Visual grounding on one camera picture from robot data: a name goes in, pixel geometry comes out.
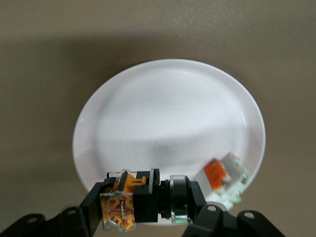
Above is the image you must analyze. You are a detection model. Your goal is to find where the black orange push-button switch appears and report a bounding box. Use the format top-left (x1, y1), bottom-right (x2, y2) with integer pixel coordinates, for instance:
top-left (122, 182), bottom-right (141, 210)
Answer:
top-left (99, 167), bottom-right (191, 233)

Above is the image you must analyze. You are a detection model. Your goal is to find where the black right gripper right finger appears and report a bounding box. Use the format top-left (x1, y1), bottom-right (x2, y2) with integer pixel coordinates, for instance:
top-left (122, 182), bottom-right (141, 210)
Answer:
top-left (182, 179), bottom-right (238, 237)

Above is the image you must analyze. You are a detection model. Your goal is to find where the pink round plate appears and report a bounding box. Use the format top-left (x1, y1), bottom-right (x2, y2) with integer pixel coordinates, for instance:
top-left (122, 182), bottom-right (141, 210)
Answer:
top-left (72, 58), bottom-right (267, 227)

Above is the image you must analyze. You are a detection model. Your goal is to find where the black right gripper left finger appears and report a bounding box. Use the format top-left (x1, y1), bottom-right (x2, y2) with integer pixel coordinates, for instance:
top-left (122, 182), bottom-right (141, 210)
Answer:
top-left (56, 177), bottom-right (117, 237)

